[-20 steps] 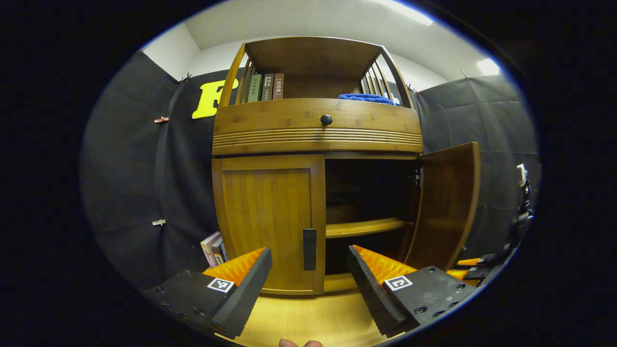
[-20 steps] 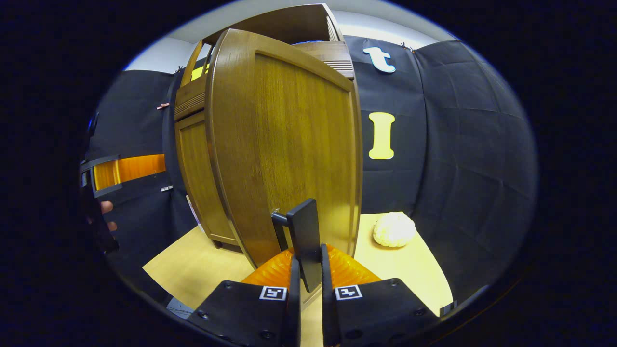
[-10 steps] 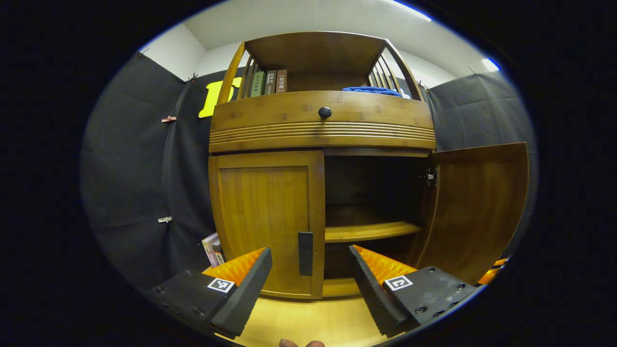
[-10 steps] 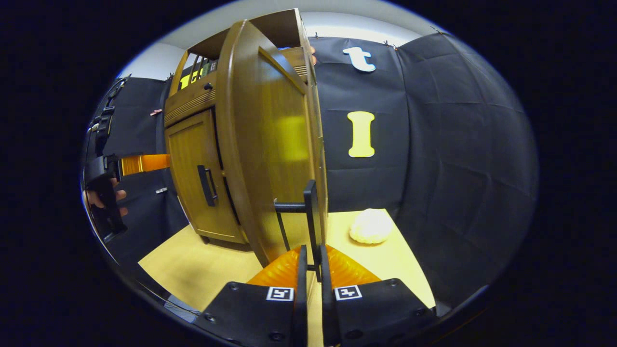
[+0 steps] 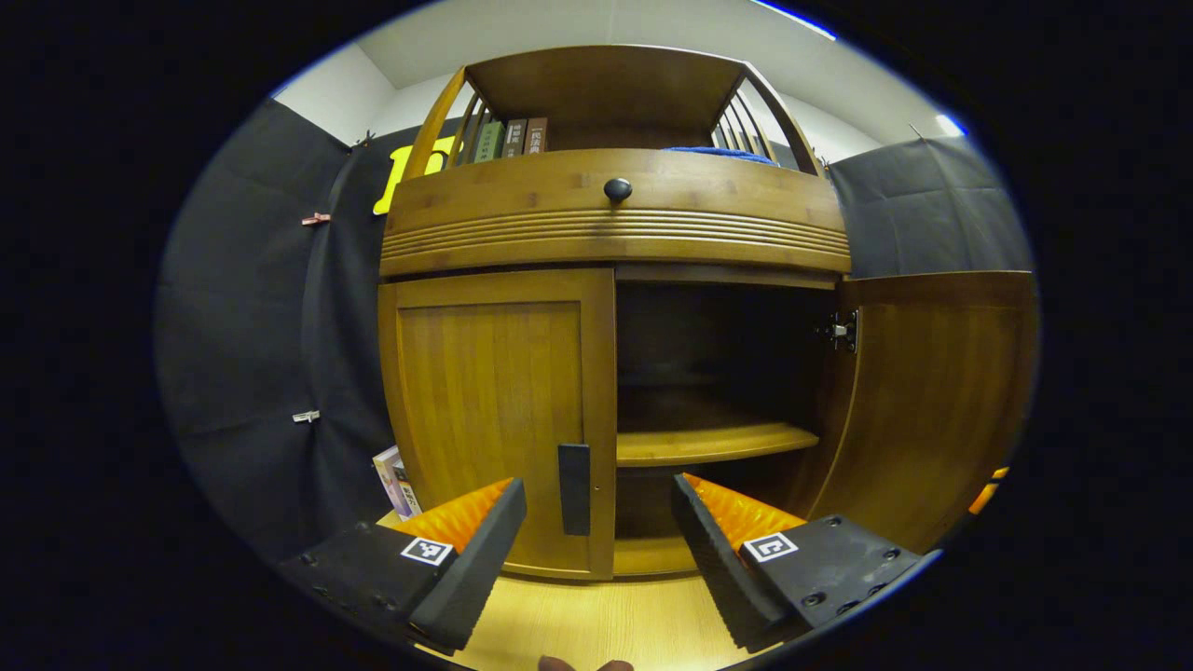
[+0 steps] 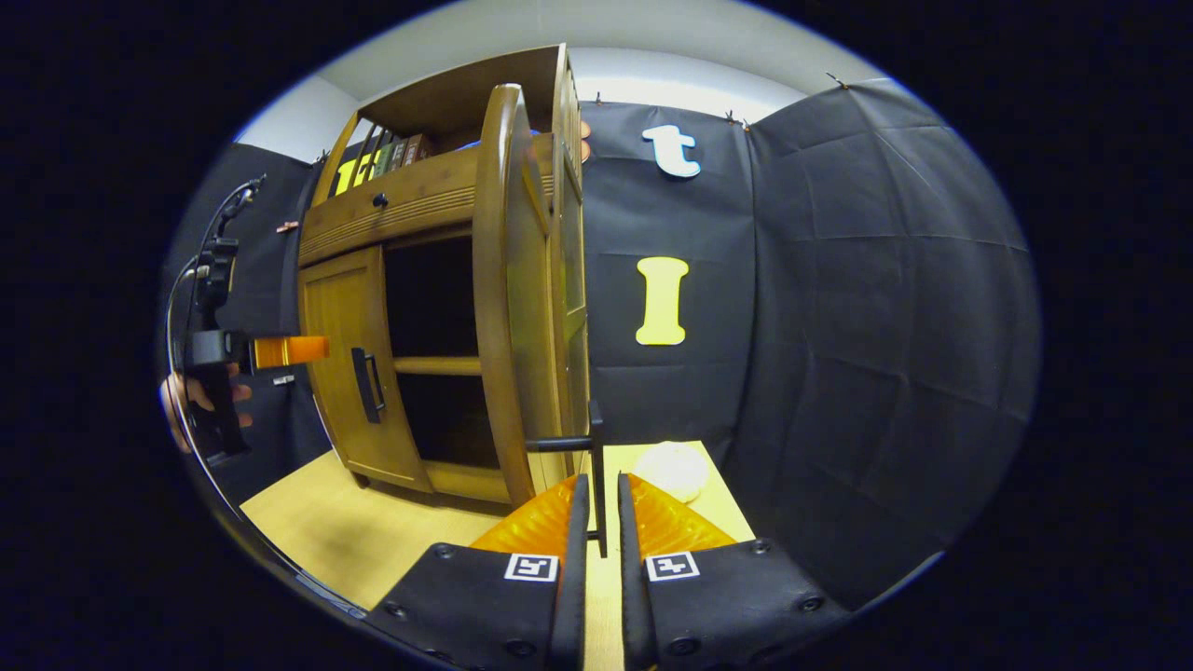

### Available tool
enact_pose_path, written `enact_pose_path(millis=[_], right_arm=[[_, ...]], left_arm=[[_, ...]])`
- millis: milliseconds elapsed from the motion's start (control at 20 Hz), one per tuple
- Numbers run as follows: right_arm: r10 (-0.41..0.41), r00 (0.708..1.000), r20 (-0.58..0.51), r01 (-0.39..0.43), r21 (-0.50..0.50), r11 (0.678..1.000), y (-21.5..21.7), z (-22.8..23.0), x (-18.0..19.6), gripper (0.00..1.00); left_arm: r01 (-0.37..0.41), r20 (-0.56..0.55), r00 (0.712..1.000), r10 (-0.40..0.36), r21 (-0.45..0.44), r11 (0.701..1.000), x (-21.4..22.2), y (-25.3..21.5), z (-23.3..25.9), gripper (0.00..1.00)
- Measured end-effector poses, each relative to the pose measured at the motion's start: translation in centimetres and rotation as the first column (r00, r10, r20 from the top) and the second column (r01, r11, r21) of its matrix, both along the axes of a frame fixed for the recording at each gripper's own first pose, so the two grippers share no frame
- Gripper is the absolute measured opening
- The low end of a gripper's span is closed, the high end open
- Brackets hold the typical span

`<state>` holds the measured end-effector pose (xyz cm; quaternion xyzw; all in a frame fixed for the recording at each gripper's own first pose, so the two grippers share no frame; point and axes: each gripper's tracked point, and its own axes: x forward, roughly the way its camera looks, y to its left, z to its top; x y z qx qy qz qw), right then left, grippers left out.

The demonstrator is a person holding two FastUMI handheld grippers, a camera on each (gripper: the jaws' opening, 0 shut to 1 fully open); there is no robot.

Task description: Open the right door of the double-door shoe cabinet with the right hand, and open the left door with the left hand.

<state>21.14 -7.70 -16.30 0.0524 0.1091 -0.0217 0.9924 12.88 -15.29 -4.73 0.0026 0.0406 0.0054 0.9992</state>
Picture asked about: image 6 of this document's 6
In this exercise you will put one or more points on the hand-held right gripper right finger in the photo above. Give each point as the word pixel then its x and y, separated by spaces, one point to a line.
pixel 634 606

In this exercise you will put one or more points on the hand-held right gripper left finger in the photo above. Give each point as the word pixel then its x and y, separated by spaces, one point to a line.
pixel 569 606

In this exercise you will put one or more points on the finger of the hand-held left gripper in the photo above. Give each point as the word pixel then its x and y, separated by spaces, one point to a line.
pixel 289 351

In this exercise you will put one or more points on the wooden shoe cabinet door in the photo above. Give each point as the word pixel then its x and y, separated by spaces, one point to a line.
pixel 508 280
pixel 349 317

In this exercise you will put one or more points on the wooden double-door shoe cabinet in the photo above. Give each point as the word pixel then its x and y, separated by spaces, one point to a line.
pixel 419 196

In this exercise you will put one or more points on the wooden cabinet shelf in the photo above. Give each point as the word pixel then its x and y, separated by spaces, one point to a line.
pixel 438 365

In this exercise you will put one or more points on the wooden cabinet drawer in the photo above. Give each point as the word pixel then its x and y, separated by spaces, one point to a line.
pixel 410 200

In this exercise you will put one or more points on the white round object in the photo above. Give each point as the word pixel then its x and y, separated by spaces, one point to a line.
pixel 673 471

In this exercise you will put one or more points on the dark grey book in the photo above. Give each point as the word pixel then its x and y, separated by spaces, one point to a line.
pixel 399 153

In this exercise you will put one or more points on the brown book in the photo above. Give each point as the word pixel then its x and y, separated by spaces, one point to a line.
pixel 417 147

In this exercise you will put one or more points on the black backdrop cloth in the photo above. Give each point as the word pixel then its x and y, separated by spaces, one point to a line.
pixel 839 326

